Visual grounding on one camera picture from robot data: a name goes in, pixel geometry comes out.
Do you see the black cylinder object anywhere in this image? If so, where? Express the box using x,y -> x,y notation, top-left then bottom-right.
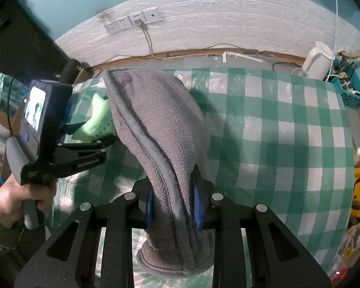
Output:
55,59 -> 81,84

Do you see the grey towel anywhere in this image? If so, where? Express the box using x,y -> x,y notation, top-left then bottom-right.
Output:
101,68 -> 215,279

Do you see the teal basket with cables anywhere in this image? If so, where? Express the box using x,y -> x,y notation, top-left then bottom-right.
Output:
329,59 -> 360,110

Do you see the light green sock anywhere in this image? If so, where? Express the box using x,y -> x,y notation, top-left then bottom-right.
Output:
71,93 -> 116,142

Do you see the person left hand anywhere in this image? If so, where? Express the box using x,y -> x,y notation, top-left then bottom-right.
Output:
0,174 -> 57,228

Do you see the green checkered tablecloth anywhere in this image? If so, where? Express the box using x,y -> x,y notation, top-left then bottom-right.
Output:
47,68 -> 354,271

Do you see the white electric kettle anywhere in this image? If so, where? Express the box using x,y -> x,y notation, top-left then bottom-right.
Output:
300,41 -> 334,81

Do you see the grey plug cable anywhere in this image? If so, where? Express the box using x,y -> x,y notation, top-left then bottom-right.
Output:
134,19 -> 157,58

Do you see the white wall socket strip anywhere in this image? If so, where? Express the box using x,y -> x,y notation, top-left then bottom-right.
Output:
104,7 -> 163,35

